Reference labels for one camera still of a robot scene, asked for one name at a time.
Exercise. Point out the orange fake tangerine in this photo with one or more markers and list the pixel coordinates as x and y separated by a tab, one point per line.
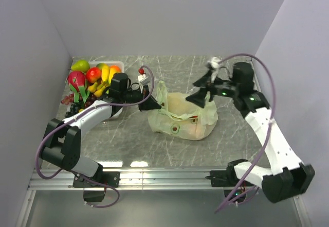
115	69

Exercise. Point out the green yellow fake mango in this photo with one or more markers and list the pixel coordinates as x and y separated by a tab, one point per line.
101	65

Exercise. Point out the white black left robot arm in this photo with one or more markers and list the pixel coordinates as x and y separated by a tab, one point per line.
61	145

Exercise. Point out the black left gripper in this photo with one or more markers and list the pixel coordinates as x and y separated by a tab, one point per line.
150	104

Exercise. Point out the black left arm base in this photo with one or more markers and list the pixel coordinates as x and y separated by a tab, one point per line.
95	188

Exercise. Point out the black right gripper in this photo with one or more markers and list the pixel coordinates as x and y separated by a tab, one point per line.
198	98

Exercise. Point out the dark red grape bunch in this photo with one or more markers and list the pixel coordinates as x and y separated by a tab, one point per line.
90	100

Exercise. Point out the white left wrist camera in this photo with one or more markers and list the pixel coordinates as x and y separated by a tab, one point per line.
143	80

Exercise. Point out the red fake apple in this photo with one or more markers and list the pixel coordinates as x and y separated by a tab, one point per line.
93	74

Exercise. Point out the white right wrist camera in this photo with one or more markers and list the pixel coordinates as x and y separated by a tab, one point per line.
213	68

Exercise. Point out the tiny yellow banana bunch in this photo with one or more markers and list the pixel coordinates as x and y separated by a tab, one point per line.
98	89

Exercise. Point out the red fake grape bunch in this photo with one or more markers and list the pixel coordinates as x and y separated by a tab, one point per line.
68	99

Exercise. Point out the aluminium mounting rail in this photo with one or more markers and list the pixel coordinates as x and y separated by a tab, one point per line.
143	178

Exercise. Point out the green yellow fake pear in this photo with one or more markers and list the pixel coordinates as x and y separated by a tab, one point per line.
81	65

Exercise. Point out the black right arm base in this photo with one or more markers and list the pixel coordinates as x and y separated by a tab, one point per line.
220	178

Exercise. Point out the pale green avocado plastic bag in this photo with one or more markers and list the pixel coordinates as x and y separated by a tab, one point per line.
177	116

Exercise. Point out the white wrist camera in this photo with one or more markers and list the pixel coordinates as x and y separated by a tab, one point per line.
213	68
143	80

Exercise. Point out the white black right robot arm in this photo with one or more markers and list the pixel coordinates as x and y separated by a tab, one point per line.
277	170

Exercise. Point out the small yellow banana bunch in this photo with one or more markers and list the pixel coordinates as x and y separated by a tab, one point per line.
106	74

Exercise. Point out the orange fake peach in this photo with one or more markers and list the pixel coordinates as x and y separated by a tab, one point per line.
197	133

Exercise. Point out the white plastic fruit bin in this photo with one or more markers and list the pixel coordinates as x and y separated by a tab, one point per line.
99	81

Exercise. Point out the pink fake dragon fruit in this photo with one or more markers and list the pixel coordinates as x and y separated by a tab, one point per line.
78	84

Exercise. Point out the dark purple grape bunch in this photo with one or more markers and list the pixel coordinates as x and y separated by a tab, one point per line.
73	110

